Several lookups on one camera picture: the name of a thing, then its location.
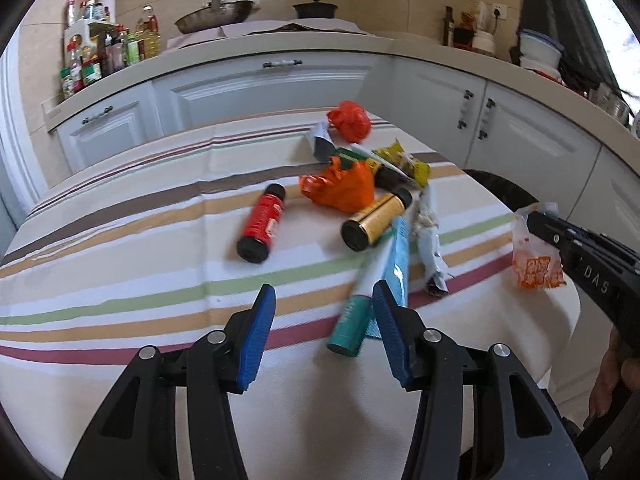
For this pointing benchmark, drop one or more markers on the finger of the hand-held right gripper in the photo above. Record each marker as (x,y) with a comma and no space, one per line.
(547,232)

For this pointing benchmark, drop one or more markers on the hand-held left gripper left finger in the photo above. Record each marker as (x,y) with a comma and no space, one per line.
(257,340)

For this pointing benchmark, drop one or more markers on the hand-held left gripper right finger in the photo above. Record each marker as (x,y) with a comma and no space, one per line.
(392,340)

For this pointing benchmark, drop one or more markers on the orange and white snack packet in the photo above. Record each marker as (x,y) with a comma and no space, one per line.
(535,265)

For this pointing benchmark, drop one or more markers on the teal and white tube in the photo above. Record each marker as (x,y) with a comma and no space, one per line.
(350,325)

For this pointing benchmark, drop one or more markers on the green and gold bottle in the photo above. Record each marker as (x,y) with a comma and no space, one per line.
(372,220)

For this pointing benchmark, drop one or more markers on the silver white wrapper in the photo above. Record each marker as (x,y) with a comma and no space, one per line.
(322,145)

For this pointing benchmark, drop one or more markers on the person's right hand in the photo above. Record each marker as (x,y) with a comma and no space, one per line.
(607,385)

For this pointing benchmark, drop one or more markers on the teal carton box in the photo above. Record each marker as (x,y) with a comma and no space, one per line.
(400,260)

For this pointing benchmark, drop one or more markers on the large white cabinet door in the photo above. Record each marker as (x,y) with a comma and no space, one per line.
(535,145)

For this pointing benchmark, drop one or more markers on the long white torn wrapper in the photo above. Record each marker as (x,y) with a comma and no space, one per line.
(427,245)

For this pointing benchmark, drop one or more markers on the red bottle with black cap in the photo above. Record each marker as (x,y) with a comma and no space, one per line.
(260,222)

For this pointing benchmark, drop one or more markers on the clear glass container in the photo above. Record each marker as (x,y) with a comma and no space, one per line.
(610,102)

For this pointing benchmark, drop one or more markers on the striped tablecloth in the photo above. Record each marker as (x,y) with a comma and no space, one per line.
(125,260)

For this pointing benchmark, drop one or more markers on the crumpled orange plastic bag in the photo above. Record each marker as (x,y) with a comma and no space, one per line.
(345,190)

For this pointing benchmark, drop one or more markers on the yellow snack wrapper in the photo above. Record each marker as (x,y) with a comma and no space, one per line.
(405,160)

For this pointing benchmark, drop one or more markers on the small dark bottle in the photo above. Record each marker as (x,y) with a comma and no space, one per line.
(390,178)

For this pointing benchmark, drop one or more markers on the narrow white cabinet door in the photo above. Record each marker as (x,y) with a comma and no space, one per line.
(430,105)

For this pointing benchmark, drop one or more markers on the stacked white bowls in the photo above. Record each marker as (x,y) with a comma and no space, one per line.
(540,50)

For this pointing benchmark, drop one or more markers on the white packet with green print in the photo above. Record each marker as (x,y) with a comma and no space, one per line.
(362,150)

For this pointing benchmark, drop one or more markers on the white ceramic jar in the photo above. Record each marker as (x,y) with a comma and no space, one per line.
(484,42)

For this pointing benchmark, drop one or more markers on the dark hanging cloth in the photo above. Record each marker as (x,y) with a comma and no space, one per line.
(565,20)

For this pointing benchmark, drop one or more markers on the black container with orange top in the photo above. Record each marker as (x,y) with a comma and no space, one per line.
(465,32)

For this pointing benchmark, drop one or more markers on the crumpled red plastic bag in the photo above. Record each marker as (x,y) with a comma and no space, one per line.
(352,121)

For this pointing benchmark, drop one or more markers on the window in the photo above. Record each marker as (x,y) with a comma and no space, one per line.
(617,20)

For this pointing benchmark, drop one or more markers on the dark glass oil bottle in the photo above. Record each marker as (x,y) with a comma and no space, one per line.
(449,27)

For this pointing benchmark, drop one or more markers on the small white drawer front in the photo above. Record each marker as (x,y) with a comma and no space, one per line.
(125,135)

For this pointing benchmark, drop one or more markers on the wide white drawer front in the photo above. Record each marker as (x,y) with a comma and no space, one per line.
(280,90)

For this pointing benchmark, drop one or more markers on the pale stove cover cloth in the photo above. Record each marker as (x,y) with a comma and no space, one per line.
(280,27)

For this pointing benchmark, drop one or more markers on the black lidded pot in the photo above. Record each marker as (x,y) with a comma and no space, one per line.
(315,10)

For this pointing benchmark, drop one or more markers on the metal wok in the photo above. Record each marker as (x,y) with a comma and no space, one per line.
(215,17)

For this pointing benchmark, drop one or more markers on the rack of condiment bottles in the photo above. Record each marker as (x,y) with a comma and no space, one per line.
(100,55)

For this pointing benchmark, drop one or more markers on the paper towel roll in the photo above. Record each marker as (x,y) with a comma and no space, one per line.
(107,5)

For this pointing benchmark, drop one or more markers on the single wall outlet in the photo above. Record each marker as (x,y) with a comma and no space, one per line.
(500,10)

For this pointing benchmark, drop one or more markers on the white door frame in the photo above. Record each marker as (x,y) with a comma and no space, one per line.
(15,130)

